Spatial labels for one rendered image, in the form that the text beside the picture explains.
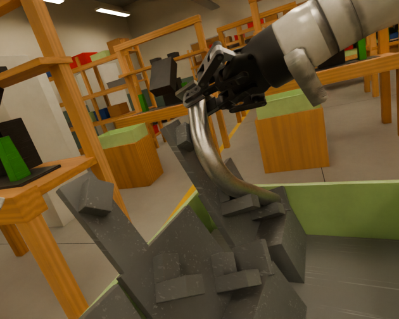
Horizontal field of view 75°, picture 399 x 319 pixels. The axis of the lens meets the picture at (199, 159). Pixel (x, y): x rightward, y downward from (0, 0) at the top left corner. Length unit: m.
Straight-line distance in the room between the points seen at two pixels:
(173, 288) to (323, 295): 0.26
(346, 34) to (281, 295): 0.34
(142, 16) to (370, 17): 12.10
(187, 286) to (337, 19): 0.32
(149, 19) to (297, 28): 11.89
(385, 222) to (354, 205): 0.06
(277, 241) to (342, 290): 0.12
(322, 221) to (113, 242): 0.42
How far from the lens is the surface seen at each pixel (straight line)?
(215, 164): 0.37
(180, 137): 0.39
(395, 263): 0.56
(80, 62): 6.24
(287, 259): 0.48
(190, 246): 0.38
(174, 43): 11.69
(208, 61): 0.36
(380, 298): 0.50
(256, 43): 0.36
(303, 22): 0.35
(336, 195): 0.56
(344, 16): 0.35
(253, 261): 0.42
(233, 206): 0.42
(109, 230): 0.32
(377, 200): 0.57
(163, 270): 0.32
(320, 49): 0.35
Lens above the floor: 1.21
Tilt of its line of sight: 17 degrees down
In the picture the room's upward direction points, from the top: 16 degrees counter-clockwise
